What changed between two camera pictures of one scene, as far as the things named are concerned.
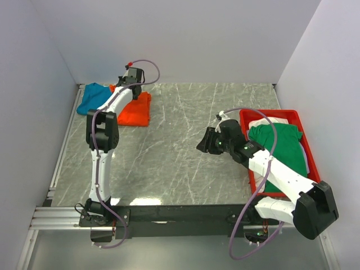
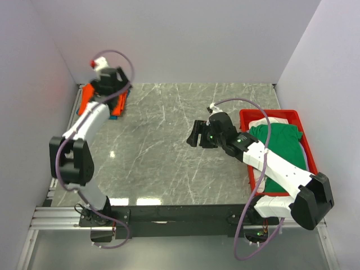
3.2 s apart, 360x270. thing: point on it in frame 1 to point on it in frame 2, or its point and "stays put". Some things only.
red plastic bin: (246, 115) stays put
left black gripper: (122, 79) to (125, 80)
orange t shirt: (135, 112) to (87, 92)
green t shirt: (288, 151) stays put
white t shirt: (264, 121) stays put
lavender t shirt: (306, 158) stays put
